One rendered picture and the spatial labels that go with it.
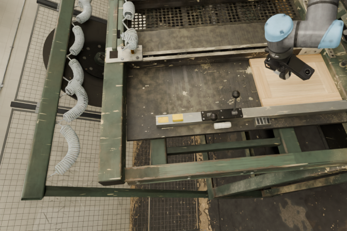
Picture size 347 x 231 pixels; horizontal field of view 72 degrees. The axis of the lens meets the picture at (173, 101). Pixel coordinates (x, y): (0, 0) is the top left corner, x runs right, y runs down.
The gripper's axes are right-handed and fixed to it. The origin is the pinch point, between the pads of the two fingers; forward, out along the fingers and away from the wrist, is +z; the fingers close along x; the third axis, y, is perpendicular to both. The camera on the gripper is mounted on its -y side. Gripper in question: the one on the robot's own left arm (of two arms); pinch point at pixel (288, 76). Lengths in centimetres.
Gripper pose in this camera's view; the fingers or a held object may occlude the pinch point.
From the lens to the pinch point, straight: 106.8
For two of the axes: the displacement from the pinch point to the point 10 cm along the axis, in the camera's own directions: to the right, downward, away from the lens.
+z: 4.4, 3.1, 8.4
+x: -5.6, 8.3, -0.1
